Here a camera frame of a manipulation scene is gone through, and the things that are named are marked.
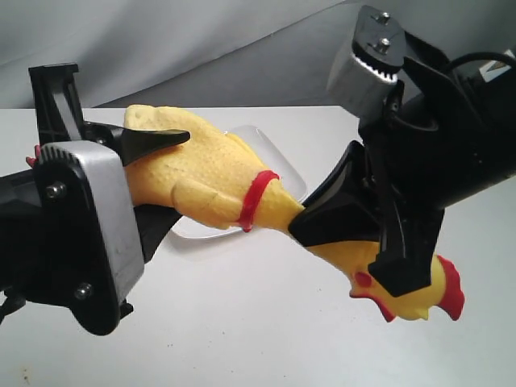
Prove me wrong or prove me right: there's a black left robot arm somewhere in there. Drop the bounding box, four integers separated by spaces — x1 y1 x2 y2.
1 63 190 335

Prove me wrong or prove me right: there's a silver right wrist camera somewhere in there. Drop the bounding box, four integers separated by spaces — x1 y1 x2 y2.
327 5 406 122

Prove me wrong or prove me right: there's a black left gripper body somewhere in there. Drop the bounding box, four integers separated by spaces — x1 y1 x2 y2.
27 62 134 319

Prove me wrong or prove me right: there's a grey backdrop cloth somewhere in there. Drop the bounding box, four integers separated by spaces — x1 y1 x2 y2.
0 0 516 110

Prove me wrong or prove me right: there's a white square plate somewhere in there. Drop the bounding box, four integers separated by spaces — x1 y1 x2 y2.
172 125 307 240

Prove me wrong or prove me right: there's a black right camera cable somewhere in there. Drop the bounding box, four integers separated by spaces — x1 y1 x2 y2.
445 51 516 81

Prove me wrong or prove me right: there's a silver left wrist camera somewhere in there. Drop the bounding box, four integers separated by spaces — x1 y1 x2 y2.
33 140 144 335

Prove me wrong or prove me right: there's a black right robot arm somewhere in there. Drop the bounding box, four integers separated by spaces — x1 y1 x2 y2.
289 28 515 298

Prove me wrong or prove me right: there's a yellow rubber chicken toy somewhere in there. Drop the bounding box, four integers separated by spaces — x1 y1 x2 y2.
124 105 465 322

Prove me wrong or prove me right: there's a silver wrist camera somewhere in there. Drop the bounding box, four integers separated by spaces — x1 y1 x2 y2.
327 5 406 122
33 140 144 335

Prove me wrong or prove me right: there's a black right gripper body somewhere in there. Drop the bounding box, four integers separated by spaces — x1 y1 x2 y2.
360 31 487 298

